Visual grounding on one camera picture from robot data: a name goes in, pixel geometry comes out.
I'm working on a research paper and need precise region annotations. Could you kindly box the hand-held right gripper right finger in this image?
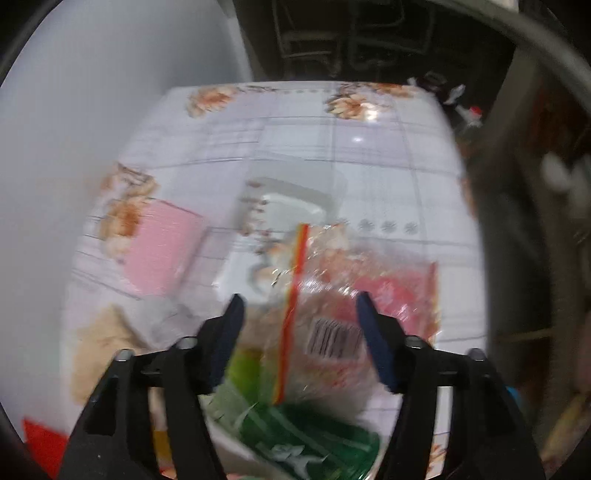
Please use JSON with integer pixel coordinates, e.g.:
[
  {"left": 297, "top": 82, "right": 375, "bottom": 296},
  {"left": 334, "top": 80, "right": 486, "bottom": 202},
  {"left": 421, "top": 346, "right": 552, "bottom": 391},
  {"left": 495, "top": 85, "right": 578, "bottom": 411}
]
[{"left": 355, "top": 292, "right": 548, "bottom": 480}]

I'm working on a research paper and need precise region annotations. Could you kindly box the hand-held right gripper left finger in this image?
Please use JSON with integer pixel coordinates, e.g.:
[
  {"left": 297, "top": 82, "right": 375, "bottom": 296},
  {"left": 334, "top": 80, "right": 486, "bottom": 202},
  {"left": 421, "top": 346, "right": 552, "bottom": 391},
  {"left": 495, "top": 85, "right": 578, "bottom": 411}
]
[{"left": 58, "top": 294, "right": 245, "bottom": 480}]

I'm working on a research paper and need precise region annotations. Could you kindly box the clear plastic bag red stripe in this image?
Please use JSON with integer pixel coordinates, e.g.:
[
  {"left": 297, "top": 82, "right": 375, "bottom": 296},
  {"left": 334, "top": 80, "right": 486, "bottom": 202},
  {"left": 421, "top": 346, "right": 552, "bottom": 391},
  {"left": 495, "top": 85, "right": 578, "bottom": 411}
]
[{"left": 259, "top": 222, "right": 439, "bottom": 407}]

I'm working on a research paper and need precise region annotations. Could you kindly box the pink packet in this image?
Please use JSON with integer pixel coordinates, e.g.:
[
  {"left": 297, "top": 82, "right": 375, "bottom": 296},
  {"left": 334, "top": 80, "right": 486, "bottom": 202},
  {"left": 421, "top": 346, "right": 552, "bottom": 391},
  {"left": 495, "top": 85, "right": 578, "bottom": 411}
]
[{"left": 126, "top": 200, "right": 207, "bottom": 297}]

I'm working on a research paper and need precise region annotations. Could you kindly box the green printed packet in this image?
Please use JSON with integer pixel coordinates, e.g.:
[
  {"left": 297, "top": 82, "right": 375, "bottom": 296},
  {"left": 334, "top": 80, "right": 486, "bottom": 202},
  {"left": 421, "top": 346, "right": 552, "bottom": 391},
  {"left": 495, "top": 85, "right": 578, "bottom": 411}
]
[{"left": 202, "top": 350, "right": 382, "bottom": 480}]

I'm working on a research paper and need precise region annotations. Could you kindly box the beige paper sheet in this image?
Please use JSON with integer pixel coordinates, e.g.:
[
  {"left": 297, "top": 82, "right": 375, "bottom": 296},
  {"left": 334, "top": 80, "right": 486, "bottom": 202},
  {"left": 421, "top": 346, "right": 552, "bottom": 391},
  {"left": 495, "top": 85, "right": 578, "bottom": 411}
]
[{"left": 73, "top": 304, "right": 149, "bottom": 406}]

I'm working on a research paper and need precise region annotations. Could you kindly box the clear plastic tray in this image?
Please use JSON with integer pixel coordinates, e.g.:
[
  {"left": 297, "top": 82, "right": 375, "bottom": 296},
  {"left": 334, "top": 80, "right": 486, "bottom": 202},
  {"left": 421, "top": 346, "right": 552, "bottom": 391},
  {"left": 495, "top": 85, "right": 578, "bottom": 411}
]
[{"left": 237, "top": 176, "right": 341, "bottom": 241}]

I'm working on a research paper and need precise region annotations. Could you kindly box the floral tablecloth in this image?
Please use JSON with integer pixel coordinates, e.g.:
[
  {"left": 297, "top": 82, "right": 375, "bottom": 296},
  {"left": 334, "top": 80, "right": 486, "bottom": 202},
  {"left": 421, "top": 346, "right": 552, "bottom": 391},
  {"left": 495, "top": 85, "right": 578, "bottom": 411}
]
[{"left": 59, "top": 81, "right": 486, "bottom": 480}]

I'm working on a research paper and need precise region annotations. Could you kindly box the red paper piece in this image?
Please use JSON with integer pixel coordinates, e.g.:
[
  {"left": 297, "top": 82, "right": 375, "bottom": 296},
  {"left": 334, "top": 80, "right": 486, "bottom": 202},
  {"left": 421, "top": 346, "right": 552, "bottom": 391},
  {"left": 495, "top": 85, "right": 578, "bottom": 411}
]
[{"left": 22, "top": 416, "right": 71, "bottom": 477}]

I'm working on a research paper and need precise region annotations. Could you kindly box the white bottle red cap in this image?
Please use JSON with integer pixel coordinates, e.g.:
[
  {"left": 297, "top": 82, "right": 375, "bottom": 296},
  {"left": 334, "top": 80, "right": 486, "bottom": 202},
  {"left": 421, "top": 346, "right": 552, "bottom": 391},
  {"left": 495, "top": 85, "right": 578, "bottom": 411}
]
[{"left": 455, "top": 104, "right": 485, "bottom": 131}]

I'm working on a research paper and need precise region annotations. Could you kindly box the dark metal chair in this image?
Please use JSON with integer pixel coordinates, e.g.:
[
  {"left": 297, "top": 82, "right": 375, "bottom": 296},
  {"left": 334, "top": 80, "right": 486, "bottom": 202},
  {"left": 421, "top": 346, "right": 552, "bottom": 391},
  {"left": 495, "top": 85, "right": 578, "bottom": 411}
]
[{"left": 271, "top": 0, "right": 435, "bottom": 75}]

